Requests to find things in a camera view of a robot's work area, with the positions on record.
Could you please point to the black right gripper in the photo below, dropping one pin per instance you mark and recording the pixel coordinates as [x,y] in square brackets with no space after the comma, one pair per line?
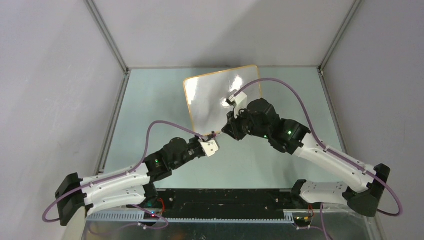
[232,127]

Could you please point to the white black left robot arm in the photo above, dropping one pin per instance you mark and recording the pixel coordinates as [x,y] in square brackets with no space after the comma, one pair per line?
[133,185]

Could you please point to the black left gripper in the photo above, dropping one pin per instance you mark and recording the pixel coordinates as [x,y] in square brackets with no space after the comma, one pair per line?
[196,140]

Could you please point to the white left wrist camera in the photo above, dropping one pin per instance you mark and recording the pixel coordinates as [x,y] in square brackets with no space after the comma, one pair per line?
[209,147]

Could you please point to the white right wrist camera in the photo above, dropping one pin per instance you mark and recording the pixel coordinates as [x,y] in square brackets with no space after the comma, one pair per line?
[238,100]

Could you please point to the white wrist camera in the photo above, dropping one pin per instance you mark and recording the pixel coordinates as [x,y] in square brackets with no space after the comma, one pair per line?
[209,147]
[238,100]

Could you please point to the yellow framed whiteboard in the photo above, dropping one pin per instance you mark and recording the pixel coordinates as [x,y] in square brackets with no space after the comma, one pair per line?
[206,95]

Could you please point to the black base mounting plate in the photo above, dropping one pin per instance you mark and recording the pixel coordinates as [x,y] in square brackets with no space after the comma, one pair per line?
[226,204]

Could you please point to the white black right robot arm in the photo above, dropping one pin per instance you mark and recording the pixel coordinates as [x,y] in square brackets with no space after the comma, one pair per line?
[361,185]

